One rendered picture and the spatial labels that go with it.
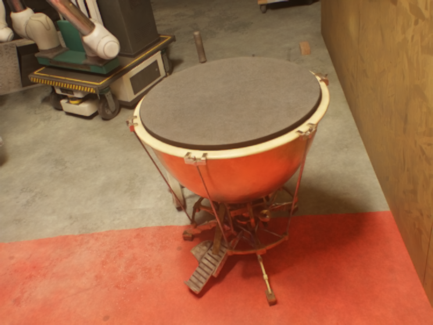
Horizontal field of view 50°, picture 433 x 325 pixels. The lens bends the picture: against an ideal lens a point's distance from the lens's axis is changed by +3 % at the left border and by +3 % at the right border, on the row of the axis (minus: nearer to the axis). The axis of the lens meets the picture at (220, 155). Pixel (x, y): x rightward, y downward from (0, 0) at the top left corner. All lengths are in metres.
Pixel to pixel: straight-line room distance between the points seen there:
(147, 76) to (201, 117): 2.02
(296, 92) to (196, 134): 0.40
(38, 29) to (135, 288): 2.08
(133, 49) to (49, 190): 1.25
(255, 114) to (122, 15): 2.06
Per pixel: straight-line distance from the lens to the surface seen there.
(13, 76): 4.53
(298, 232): 2.20
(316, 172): 2.54
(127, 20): 3.45
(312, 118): 1.51
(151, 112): 1.64
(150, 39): 3.65
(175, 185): 2.30
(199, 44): 2.01
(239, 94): 1.65
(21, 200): 2.90
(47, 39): 3.56
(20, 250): 2.56
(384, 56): 2.19
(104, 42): 2.97
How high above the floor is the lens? 1.56
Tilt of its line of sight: 35 degrees down
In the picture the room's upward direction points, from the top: 10 degrees counter-clockwise
